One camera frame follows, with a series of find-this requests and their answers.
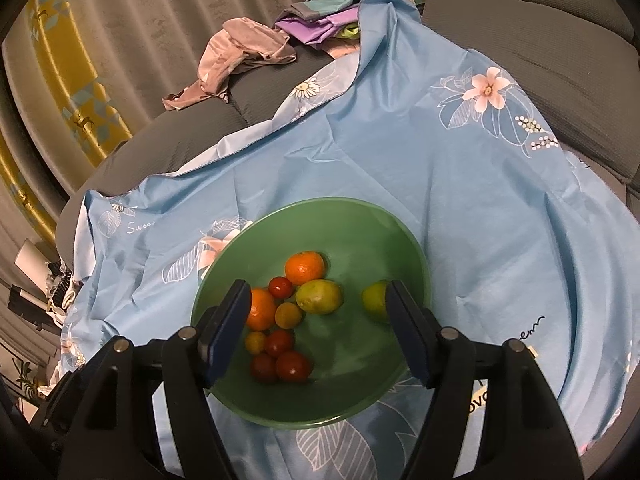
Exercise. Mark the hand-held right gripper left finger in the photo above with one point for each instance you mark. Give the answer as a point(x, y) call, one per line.
point(222, 345)

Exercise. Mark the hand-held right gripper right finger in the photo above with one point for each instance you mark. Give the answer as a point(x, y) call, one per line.
point(406, 332)

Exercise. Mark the small yellow round fruit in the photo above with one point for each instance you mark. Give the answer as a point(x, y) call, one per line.
point(255, 342)
point(288, 315)

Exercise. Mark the green lime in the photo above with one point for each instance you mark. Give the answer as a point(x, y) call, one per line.
point(375, 301)

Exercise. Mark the large orange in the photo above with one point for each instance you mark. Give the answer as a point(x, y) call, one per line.
point(261, 308)

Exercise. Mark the green bowl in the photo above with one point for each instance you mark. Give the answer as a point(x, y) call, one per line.
point(360, 360)

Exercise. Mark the green-yellow lemon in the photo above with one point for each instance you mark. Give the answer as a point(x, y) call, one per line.
point(319, 297)

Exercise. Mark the small orange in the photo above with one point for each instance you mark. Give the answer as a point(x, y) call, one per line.
point(305, 268)

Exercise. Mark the potted plant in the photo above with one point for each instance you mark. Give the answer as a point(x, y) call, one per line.
point(25, 377)

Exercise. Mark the black box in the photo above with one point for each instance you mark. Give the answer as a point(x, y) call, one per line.
point(25, 305)

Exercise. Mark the pile of dark clutter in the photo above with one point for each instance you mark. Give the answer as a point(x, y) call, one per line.
point(60, 285)

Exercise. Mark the white cylinder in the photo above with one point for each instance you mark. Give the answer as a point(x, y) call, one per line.
point(32, 262)

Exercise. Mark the blue floral bed sheet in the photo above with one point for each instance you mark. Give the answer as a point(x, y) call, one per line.
point(450, 185)

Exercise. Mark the pink cloth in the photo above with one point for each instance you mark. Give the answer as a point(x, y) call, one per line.
point(235, 50)

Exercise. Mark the yellow-green cloth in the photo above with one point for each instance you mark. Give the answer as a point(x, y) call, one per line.
point(350, 32)

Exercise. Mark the purple cloth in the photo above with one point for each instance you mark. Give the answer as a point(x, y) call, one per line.
point(310, 27)

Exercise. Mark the grey sofa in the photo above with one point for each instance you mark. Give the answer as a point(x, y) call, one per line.
point(530, 35)

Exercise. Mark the teal and grey cloth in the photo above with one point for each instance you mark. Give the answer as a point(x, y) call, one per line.
point(320, 5)

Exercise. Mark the grey and yellow curtain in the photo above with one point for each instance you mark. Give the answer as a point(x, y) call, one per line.
point(125, 20)

